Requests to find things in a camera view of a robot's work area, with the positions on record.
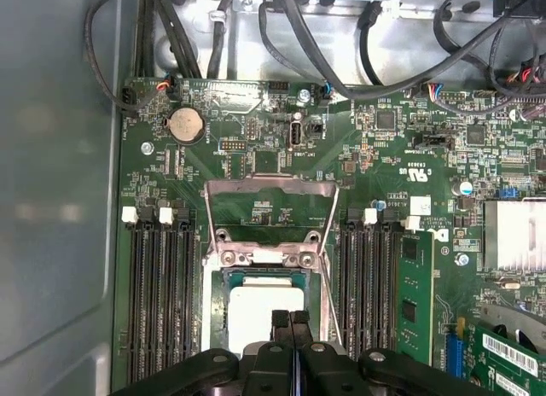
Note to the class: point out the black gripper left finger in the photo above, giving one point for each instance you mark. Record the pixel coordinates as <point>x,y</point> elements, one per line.
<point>268,370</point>

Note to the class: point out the silver coin cell battery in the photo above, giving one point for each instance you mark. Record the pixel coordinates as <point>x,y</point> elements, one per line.
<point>185,125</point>

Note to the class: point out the graphics card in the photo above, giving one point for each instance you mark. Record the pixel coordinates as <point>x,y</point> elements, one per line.
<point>503,353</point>

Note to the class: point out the green RAM stick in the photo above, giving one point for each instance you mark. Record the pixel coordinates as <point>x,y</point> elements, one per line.
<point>416,285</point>

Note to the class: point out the black and grey PC case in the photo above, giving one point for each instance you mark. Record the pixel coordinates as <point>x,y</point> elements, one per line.
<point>51,157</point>

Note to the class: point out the metal CPU socket cover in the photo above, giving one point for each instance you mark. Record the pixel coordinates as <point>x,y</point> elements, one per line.
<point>273,184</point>

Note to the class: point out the silver-topped CPU plate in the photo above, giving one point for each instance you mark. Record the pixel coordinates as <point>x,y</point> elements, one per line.
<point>256,310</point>

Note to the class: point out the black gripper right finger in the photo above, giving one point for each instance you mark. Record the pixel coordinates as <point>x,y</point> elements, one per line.
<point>324,370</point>

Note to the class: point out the blue expansion slot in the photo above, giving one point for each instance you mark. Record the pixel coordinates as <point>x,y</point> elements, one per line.
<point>455,349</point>

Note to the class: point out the CPU socket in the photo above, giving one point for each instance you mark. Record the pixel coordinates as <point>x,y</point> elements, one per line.
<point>207,302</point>

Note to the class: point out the green motherboard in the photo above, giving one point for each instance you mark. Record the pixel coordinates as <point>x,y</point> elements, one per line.
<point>324,157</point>

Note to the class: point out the silver internal USB port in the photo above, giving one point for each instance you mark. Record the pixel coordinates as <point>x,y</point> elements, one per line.
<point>295,135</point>

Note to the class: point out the silver finned heat sink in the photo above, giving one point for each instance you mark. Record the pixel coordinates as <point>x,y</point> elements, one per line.
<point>512,234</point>

